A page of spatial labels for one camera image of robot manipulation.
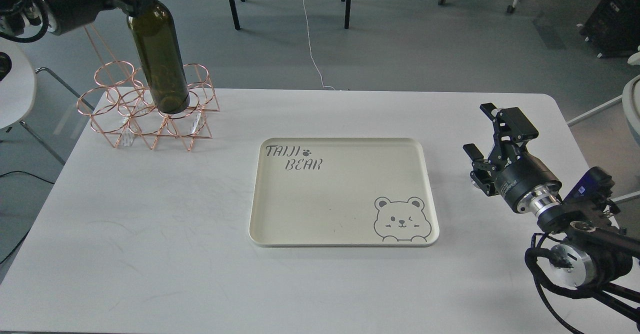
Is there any copper wire bottle rack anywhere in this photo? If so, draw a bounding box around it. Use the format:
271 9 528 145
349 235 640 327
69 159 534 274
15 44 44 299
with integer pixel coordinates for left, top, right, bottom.
76 51 220 152

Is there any dark green wine bottle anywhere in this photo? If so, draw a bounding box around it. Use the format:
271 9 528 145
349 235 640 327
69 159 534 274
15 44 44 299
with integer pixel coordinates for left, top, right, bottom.
127 0 190 115

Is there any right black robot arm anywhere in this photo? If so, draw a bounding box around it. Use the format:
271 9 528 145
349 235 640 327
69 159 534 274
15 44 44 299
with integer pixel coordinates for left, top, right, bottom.
462 103 639 334

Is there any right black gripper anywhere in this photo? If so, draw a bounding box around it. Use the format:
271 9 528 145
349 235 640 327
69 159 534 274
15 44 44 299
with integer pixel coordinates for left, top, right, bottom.
462 103 562 213

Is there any white chair right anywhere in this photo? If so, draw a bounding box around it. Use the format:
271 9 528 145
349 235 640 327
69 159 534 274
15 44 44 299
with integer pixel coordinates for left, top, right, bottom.
566 76 639 143

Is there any white chair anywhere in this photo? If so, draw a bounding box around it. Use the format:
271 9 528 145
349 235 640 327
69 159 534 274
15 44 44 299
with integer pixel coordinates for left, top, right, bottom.
566 76 639 143
0 38 95 166

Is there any black equipment case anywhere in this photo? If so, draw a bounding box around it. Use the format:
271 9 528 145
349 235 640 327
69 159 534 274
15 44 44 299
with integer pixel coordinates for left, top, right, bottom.
579 0 640 59

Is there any white chair left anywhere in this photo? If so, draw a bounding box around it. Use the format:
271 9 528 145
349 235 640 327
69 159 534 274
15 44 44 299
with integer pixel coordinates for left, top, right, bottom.
0 38 95 166

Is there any cream bear serving tray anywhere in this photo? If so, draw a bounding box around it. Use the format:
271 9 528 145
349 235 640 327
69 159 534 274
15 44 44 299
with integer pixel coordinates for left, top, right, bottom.
249 137 441 247

